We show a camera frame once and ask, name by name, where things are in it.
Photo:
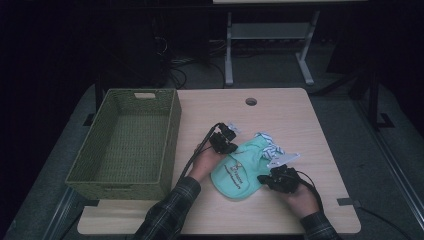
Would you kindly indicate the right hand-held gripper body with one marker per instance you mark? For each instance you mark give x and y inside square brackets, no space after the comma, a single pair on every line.
[285,178]

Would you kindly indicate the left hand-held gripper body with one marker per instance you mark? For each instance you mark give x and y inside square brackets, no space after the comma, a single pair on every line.
[221,140]

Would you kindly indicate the mint green baby garment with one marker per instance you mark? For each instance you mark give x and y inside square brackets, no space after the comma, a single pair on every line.
[240,170]

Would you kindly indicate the green woven basket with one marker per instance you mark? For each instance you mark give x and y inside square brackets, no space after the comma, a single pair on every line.
[126,140]

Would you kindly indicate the person's right hand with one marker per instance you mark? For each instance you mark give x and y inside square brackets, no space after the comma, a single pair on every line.
[303,201]

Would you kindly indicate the person's left hand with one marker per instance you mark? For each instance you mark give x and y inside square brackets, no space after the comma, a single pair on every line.
[203,165]

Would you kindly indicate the grey tape strip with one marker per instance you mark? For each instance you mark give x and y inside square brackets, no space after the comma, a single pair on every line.
[348,202]

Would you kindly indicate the black metal stand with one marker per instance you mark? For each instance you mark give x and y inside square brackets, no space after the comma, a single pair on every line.
[373,96]

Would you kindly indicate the aluminium floor rail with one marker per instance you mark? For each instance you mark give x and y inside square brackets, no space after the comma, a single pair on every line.
[396,166]
[60,213]

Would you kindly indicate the white metal table frame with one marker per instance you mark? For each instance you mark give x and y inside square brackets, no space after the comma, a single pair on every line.
[270,30]

